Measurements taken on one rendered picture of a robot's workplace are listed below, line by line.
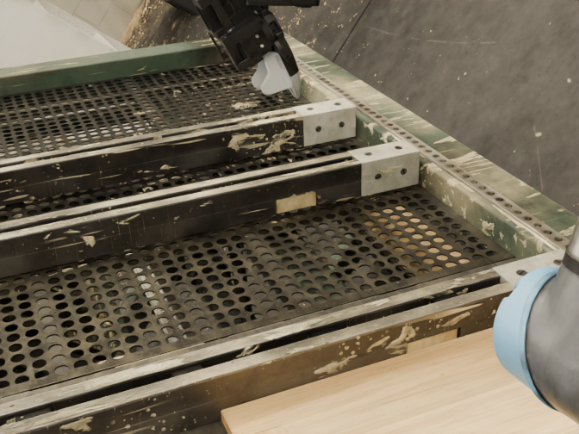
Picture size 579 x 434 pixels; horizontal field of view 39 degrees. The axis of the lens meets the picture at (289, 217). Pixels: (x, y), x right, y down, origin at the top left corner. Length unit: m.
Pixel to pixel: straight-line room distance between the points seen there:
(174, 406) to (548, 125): 1.92
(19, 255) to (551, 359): 1.04
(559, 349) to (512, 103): 2.39
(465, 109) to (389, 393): 2.01
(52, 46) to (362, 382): 3.84
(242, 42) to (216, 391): 0.47
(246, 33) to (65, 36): 3.62
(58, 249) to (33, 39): 3.36
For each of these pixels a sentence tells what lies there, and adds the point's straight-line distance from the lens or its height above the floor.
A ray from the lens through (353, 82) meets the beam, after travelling 1.99.
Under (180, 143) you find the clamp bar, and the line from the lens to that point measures 1.65.
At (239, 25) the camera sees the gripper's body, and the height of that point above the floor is 1.45.
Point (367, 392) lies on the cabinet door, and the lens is 1.05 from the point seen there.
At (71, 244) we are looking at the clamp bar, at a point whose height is 1.43.
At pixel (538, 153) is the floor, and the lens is 2.67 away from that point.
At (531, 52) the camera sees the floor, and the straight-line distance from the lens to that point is 2.91.
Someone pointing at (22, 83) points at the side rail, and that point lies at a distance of 2.24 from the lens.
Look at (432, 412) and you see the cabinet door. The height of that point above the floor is 1.15.
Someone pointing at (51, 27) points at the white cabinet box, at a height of 0.82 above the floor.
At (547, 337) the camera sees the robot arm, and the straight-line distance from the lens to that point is 0.48.
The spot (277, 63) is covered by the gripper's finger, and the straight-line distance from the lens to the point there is 1.17.
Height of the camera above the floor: 1.92
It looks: 34 degrees down
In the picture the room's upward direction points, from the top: 64 degrees counter-clockwise
